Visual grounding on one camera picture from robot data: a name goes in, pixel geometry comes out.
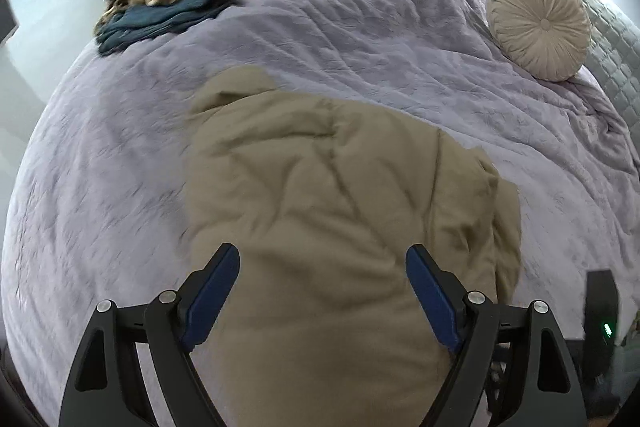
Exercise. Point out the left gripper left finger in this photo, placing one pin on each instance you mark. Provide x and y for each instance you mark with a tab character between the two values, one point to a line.
105	386

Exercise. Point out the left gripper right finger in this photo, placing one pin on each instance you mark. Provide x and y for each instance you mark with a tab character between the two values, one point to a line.
515	359

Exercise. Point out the khaki puffer jacket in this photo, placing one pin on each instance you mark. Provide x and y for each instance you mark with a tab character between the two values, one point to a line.
323	198

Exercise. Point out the lavender plush bedspread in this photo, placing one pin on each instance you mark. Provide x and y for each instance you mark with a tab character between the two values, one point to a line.
98	209

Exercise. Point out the grey quilted headboard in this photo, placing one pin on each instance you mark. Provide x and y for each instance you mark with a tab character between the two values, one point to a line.
613	59

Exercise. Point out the round beige pleated cushion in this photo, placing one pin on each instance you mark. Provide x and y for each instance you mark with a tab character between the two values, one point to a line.
550	39

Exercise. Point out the teal folded garment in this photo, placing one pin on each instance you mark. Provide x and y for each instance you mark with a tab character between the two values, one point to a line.
143	22

